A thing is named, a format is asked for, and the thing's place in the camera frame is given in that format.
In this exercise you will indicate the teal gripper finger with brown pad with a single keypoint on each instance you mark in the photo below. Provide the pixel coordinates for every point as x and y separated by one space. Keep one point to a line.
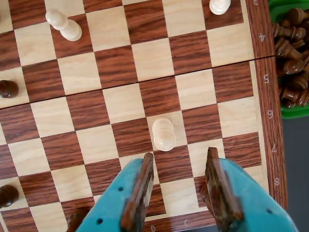
113 193
246 200

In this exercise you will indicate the cream chess bishop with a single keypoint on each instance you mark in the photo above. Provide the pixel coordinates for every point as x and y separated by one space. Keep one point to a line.
164 140

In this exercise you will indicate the dark brown chess rook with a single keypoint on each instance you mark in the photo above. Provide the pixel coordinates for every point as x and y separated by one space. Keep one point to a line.
74 220

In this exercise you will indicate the dark brown chess king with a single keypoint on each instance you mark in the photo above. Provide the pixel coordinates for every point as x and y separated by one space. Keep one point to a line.
7 195

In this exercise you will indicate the dark brown captured chess piece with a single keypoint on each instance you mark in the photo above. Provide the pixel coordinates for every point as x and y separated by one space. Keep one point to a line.
287 50
293 67
295 14
289 32
293 95

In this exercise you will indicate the dark brown chess pawn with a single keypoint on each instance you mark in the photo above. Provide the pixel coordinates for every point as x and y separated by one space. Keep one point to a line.
8 89

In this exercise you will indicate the cream chess pawn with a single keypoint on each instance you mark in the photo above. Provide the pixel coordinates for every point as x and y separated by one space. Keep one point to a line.
70 30
218 7

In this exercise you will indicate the wooden folding chessboard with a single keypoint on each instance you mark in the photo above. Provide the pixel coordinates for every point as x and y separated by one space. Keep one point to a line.
120 104

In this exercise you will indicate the green plastic tray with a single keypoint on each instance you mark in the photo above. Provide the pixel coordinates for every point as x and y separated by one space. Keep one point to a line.
293 113

